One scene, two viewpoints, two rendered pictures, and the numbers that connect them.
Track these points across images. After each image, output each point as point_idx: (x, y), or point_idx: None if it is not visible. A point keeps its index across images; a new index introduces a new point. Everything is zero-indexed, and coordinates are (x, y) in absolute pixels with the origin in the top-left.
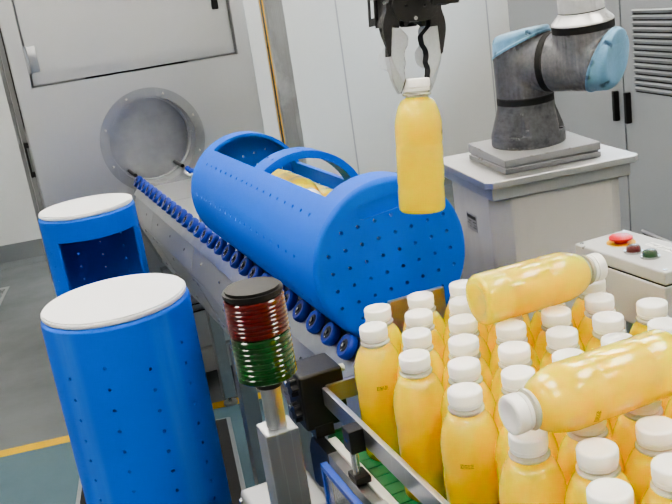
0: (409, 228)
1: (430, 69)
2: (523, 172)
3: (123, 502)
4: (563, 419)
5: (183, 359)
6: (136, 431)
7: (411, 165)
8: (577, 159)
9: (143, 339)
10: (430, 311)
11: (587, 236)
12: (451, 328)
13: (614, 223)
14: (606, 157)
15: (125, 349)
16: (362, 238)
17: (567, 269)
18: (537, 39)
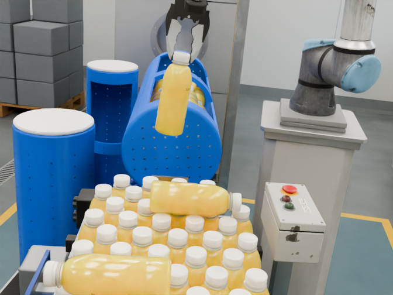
0: (186, 137)
1: (192, 50)
2: (289, 126)
3: (26, 224)
4: (69, 289)
5: (73, 164)
6: (37, 192)
7: (162, 103)
8: (328, 129)
9: (50, 147)
10: (140, 191)
11: (320, 178)
12: (138, 205)
13: (341, 176)
14: (347, 134)
15: (40, 148)
16: (155, 134)
17: (209, 198)
18: (326, 48)
